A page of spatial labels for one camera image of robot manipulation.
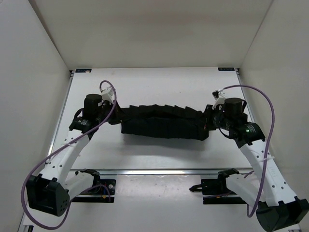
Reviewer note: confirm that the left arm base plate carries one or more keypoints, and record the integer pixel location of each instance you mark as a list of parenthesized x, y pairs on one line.
[(100, 194)]

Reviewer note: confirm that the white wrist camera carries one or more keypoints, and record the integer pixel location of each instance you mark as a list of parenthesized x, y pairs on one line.
[(219, 97), (107, 94)]

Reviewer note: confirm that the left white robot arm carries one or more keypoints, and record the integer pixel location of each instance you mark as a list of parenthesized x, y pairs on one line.
[(50, 191)]

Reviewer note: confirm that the right blue table label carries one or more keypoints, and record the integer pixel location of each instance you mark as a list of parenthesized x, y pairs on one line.
[(226, 69)]

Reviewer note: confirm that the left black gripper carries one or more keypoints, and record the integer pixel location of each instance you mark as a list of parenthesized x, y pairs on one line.
[(107, 103)]

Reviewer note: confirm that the left blue table label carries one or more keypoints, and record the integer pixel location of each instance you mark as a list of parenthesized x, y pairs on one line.
[(83, 70)]

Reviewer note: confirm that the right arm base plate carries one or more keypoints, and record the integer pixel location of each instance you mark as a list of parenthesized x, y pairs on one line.
[(215, 194)]

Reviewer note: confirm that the black pleated skirt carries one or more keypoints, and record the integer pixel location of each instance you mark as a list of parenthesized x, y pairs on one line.
[(169, 122)]

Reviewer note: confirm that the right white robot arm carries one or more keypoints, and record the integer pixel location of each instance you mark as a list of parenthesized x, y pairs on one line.
[(274, 203)]

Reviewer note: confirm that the blue table label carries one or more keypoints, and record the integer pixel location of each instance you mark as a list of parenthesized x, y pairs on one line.
[(226, 69), (83, 70)]

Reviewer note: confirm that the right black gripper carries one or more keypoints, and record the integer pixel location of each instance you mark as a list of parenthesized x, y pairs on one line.
[(208, 112)]

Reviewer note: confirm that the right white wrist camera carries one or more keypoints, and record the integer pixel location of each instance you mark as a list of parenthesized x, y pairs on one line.
[(219, 97)]

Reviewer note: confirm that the front aluminium rail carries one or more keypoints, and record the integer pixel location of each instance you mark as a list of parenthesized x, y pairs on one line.
[(159, 171)]

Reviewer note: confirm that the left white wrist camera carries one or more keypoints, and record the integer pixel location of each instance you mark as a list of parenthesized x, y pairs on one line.
[(107, 94)]

